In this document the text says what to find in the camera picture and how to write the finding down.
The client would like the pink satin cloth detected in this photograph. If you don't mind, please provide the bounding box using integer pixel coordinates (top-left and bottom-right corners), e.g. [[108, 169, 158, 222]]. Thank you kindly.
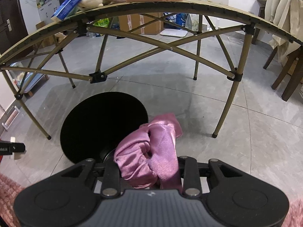
[[113, 113, 184, 190]]

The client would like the white bathroom scale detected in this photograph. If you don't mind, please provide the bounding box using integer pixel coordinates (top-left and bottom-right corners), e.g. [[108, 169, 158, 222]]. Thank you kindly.
[[160, 29, 188, 38]]

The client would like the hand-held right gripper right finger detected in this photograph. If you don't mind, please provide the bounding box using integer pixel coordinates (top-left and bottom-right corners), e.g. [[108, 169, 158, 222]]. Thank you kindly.
[[177, 156, 244, 197]]

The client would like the cream hooded garment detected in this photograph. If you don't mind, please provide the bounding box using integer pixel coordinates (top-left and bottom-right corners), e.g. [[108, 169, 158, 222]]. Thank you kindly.
[[265, 0, 303, 84]]

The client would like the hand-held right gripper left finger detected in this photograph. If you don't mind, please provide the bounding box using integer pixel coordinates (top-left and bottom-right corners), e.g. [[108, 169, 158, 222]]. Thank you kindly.
[[62, 157, 122, 198]]

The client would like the white base cabinet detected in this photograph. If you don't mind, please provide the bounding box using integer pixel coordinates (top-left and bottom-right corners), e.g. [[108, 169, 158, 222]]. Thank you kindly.
[[38, 2, 58, 26]]

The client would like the blue pet food bag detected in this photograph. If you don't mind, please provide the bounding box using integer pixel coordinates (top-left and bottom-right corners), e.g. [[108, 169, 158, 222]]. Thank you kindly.
[[163, 13, 190, 27]]

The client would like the white plastic bag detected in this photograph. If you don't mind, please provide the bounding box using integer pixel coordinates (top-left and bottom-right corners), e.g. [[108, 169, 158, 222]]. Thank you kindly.
[[188, 14, 201, 32]]

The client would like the cardboard box with red tape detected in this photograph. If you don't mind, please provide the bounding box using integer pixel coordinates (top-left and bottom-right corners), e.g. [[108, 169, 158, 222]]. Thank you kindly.
[[118, 14, 142, 32], [140, 13, 164, 35]]

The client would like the open brown cardboard box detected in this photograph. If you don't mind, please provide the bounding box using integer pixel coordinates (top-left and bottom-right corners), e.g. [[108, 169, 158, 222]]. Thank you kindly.
[[35, 21, 57, 49]]

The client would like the dark wooden side table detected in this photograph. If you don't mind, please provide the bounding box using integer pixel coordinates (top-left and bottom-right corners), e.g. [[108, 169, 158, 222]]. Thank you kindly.
[[251, 0, 269, 45]]

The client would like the black round bin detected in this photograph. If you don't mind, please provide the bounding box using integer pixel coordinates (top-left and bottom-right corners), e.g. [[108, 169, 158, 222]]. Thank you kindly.
[[60, 92, 149, 163]]

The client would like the dark wooden chair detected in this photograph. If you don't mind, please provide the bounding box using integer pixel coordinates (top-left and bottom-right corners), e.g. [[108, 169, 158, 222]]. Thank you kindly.
[[263, 40, 303, 102]]

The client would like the green snack bag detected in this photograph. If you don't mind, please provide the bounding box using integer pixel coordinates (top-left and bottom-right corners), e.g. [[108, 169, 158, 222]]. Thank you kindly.
[[93, 18, 110, 29]]

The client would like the row of small bottles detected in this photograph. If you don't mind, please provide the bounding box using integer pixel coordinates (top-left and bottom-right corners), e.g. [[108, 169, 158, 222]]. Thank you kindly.
[[35, 0, 56, 7]]

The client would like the khaki folding table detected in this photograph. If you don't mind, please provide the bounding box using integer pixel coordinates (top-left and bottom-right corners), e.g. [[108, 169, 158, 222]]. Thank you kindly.
[[0, 0, 303, 140]]

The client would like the white plush toy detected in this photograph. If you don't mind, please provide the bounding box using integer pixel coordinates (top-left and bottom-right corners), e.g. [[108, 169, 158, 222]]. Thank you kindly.
[[77, 0, 105, 11]]

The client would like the blue white box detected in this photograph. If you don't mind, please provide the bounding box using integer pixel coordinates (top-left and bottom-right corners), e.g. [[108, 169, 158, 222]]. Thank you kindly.
[[51, 0, 85, 21]]

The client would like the light blue plastic tray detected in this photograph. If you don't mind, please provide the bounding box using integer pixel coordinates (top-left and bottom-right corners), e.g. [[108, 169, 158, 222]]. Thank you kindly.
[[9, 61, 48, 94]]

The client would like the dark brown door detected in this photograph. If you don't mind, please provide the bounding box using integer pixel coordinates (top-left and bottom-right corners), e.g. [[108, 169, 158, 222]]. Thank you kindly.
[[0, 0, 29, 55]]

